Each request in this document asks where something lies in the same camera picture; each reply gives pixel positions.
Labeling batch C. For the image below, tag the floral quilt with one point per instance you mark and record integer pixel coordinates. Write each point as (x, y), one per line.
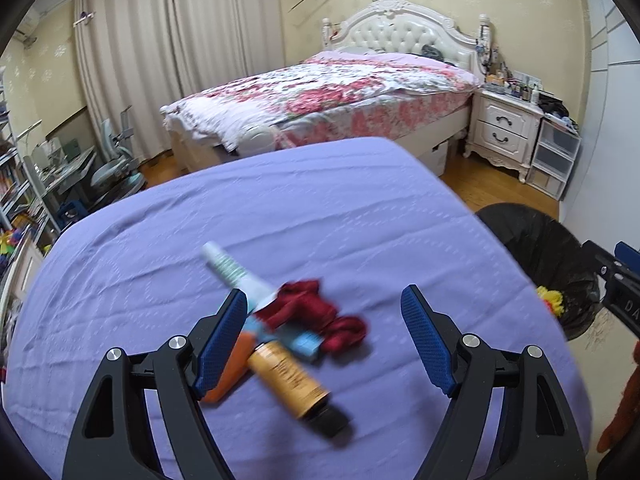
(325, 90)

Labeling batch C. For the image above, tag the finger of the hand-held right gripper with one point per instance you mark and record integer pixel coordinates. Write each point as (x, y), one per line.
(626, 252)
(600, 260)

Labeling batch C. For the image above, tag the blue stool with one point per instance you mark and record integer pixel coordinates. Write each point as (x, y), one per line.
(71, 214)

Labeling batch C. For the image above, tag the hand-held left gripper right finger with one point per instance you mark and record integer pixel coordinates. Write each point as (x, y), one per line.
(425, 340)

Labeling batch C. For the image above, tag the brown fuzzy cloth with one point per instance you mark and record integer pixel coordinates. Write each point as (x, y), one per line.
(622, 410)

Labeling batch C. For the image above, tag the bottle with black cap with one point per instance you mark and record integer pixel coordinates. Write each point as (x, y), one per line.
(290, 380)

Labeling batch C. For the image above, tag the yellow foam fruit net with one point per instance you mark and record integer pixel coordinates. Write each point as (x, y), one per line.
(552, 305)

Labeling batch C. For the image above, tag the light blue carton box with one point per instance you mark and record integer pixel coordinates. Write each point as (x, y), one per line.
(305, 345)

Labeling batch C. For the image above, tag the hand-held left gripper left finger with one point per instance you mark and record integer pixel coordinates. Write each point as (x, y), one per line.
(220, 340)

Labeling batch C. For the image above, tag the orange plastic bag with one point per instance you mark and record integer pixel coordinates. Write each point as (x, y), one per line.
(235, 365)

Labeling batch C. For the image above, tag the clear plastic drawer unit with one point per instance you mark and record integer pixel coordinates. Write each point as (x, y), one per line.
(552, 150)

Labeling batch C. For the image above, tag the white air conditioner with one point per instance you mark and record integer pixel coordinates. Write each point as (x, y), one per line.
(29, 22)

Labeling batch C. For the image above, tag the white tufted headboard bed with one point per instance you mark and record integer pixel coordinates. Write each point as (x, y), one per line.
(400, 30)

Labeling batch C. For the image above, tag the colourful toy pile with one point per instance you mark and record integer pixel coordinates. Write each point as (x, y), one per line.
(15, 242)

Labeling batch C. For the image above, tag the white nightstand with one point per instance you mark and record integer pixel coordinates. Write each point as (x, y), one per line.
(500, 125)

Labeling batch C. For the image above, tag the grey study desk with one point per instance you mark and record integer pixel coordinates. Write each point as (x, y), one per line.
(70, 165)

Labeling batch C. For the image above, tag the black trash bin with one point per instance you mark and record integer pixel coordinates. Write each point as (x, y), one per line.
(530, 240)

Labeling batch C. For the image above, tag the beige curtain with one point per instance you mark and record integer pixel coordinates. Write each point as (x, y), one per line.
(230, 25)
(125, 60)

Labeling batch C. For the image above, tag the dark cloth pile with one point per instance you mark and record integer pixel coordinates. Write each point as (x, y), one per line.
(555, 109)

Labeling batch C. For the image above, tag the grey-blue desk chair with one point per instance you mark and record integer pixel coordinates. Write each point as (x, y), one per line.
(115, 175)

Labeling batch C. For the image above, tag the white ball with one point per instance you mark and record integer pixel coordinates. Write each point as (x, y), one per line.
(257, 142)

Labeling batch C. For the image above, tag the purple tablecloth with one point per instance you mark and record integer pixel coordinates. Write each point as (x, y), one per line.
(300, 210)

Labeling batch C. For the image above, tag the white wardrobe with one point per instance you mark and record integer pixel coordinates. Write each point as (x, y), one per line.
(615, 110)

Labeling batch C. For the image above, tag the white bookshelf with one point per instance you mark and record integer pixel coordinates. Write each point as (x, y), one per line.
(15, 185)

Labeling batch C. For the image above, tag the dark red ribbon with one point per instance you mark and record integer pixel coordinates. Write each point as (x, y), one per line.
(310, 305)

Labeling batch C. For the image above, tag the cluster of toiletry bottles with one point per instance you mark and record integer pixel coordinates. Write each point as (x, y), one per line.
(515, 87)

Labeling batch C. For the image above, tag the white cabinet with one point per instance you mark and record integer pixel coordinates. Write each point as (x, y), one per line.
(22, 285)

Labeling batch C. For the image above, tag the white tube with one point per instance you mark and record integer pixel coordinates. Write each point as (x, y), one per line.
(230, 270)

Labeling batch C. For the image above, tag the dark bundle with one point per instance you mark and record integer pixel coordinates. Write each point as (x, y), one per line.
(432, 52)

